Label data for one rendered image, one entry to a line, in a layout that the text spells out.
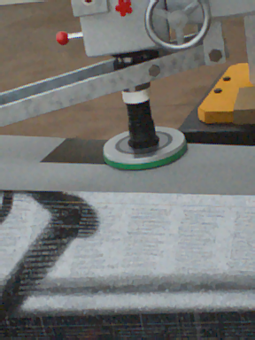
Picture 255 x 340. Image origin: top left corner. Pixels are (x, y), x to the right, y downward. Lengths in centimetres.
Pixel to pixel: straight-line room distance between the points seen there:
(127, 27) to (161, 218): 45
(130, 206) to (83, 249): 15
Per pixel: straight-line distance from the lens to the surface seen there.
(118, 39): 192
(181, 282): 182
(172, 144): 207
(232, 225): 183
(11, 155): 228
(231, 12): 193
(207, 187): 190
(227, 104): 265
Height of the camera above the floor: 169
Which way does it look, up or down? 26 degrees down
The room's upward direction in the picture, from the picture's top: 9 degrees counter-clockwise
